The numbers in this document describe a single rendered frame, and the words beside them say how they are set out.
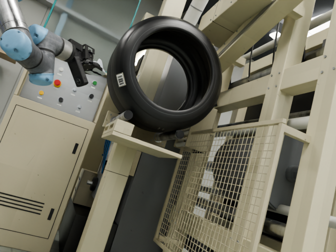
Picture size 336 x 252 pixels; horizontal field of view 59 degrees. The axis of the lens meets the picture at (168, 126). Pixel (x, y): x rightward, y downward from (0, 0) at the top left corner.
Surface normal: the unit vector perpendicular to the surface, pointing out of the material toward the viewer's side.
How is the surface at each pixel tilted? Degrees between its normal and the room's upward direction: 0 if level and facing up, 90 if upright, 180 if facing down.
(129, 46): 90
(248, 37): 162
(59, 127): 90
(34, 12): 90
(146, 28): 84
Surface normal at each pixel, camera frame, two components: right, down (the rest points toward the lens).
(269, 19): -0.17, 0.86
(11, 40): -0.06, -0.22
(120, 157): 0.35, -0.08
